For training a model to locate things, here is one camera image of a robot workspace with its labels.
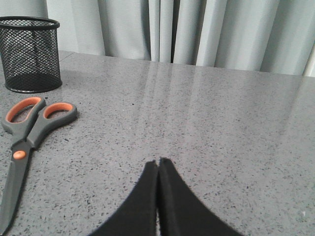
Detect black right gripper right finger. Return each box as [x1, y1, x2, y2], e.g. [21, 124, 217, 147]
[158, 158, 239, 236]

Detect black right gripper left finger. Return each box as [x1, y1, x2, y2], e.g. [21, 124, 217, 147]
[91, 161, 158, 236]

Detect black mesh pen holder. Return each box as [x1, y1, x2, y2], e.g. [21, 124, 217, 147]
[0, 16, 62, 93]

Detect grey curtain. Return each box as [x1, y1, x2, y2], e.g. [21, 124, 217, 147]
[0, 0, 315, 76]

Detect grey orange scissors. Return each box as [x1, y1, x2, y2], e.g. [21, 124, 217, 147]
[0, 97, 77, 235]

